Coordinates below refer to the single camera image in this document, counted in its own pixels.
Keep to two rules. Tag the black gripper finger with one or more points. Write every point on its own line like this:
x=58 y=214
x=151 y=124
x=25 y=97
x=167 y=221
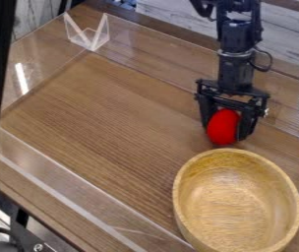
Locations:
x=207 y=108
x=247 y=124

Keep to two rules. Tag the oval wooden bowl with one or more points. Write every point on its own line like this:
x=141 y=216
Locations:
x=235 y=203

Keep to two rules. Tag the black table leg bracket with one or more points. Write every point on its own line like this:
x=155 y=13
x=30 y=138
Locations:
x=37 y=238

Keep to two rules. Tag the red plush strawberry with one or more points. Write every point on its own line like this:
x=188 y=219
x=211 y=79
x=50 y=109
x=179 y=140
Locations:
x=221 y=127

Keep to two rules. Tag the clear acrylic tray enclosure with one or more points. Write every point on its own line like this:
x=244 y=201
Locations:
x=98 y=125

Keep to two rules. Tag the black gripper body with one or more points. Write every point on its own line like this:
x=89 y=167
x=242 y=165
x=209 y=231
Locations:
x=232 y=89

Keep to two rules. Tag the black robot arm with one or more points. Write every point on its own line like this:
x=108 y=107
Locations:
x=238 y=21

